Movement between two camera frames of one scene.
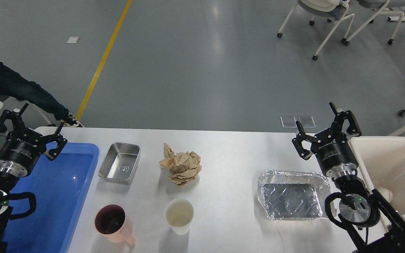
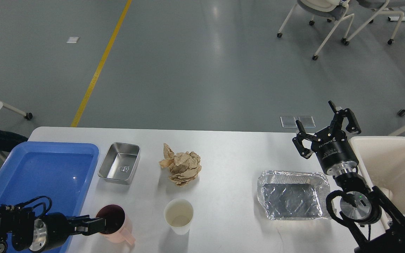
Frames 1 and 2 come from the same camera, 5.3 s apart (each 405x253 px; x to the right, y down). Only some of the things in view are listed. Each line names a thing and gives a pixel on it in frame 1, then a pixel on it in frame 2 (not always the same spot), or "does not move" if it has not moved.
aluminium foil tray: (290, 195) does not move
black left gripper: (18, 155) -> (50, 231)
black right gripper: (333, 152) does not move
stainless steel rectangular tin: (120, 163) does not move
